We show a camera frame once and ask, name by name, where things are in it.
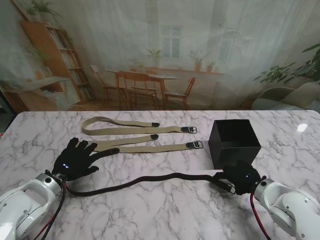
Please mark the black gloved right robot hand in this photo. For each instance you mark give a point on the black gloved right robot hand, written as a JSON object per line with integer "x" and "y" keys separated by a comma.
{"x": 242, "y": 177}

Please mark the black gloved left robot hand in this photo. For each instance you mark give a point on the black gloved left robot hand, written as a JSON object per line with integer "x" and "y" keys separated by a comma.
{"x": 72, "y": 162}

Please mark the black woven belt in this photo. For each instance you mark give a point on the black woven belt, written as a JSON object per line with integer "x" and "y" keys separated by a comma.
{"x": 150, "y": 178}

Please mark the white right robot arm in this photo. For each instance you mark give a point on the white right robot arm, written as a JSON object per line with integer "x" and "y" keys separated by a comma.
{"x": 287, "y": 207}

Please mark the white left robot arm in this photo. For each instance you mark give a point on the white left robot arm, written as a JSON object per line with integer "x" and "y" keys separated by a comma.
{"x": 22, "y": 205}

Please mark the black square storage box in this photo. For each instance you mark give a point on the black square storage box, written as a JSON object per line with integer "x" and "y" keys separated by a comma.
{"x": 235, "y": 155}

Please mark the beige woven belt folded flat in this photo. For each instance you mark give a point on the beige woven belt folded flat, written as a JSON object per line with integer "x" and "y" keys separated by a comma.
{"x": 155, "y": 148}

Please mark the beige woven belt looped end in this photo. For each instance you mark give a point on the beige woven belt looped end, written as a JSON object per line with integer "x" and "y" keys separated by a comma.
{"x": 150, "y": 130}

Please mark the printed room scene backdrop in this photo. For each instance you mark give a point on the printed room scene backdrop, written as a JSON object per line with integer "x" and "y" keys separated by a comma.
{"x": 160, "y": 37}

